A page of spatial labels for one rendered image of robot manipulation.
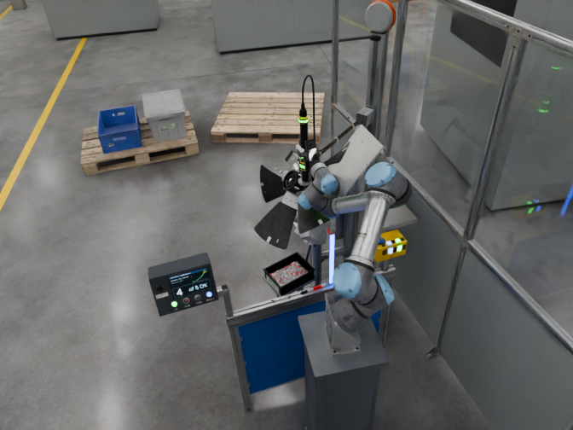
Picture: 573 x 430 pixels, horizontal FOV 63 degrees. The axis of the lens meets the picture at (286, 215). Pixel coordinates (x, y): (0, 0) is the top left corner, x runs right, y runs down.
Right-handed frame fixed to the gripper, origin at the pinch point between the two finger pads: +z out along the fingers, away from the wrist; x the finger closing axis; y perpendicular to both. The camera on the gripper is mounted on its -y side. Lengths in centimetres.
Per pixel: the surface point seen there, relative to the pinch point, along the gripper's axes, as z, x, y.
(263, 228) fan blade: 2, -23, 48
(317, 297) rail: -42, -9, 64
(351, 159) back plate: 10.6, 32.5, 23.4
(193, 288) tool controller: -45, -67, 30
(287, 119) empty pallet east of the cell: 268, 80, 136
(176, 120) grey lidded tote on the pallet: 270, -41, 113
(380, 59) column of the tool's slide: 34, 58, -20
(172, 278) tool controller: -43, -74, 23
